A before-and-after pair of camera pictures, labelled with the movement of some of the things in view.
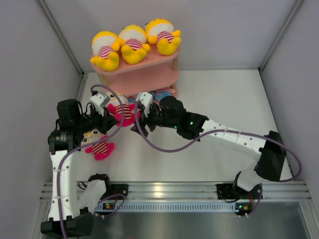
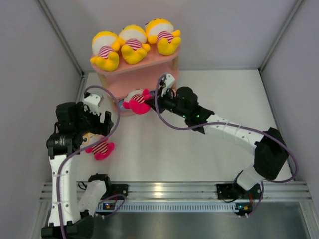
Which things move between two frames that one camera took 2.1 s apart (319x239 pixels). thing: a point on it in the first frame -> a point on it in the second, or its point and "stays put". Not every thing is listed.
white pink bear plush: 114,107 -> 136,100
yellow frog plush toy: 161,31 stays put
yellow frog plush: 105,47 stays put
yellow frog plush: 132,38 stays put
